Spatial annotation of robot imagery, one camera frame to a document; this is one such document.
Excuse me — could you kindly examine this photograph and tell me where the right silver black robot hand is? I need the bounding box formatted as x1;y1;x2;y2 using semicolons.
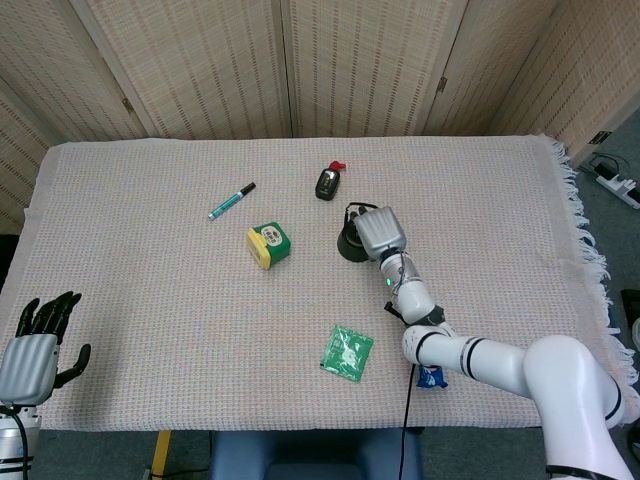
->
346;204;408;263

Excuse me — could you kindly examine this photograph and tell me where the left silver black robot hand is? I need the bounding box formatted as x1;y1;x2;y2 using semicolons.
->
0;291;92;406

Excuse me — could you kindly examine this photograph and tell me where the black cast iron teapot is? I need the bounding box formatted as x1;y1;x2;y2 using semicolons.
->
336;201;385;263

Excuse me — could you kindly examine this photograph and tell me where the black red small device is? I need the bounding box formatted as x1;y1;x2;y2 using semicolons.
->
314;159;348;203

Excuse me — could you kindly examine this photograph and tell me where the green yellow box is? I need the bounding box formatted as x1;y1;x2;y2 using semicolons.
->
245;221;292;271

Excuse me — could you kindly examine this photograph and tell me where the green sachet packet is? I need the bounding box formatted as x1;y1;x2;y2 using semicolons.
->
318;323;375;385

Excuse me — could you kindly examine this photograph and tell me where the green marker pen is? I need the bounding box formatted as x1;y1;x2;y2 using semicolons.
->
207;181;257;222

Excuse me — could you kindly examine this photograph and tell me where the blue cookie packet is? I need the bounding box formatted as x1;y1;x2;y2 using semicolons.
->
415;364;449;390

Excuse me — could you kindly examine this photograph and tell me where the wooden folding screen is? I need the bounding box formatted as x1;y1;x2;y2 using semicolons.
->
0;0;640;244

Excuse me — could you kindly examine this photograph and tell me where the beige woven tablecloth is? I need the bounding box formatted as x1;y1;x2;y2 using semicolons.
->
0;133;626;432

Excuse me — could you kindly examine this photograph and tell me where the blue chair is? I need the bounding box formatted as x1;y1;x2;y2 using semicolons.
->
208;427;424;480

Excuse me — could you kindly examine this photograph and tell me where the white power strip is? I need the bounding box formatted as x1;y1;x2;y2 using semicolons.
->
588;155;640;210

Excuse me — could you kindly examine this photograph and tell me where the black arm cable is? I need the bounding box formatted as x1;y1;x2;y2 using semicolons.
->
397;363;417;480

